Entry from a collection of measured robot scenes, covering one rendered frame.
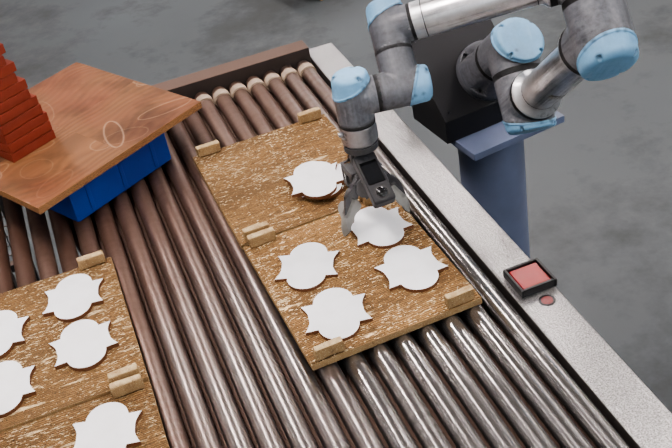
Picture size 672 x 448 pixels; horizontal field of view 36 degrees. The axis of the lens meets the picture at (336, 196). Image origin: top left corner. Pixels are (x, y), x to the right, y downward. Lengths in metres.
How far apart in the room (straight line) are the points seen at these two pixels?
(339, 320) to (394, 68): 0.50
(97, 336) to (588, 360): 0.93
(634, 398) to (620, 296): 1.59
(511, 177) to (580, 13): 0.77
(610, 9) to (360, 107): 0.50
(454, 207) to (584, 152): 1.85
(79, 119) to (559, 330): 1.31
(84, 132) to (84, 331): 0.64
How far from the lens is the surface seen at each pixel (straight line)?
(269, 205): 2.29
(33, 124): 2.52
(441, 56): 2.54
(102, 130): 2.53
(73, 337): 2.08
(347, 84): 1.97
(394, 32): 2.02
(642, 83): 4.48
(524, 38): 2.37
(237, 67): 2.87
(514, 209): 2.71
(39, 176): 2.43
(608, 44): 1.96
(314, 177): 2.30
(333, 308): 1.97
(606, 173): 3.92
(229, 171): 2.44
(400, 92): 1.99
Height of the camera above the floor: 2.22
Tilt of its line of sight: 34 degrees down
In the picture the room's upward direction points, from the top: 10 degrees counter-clockwise
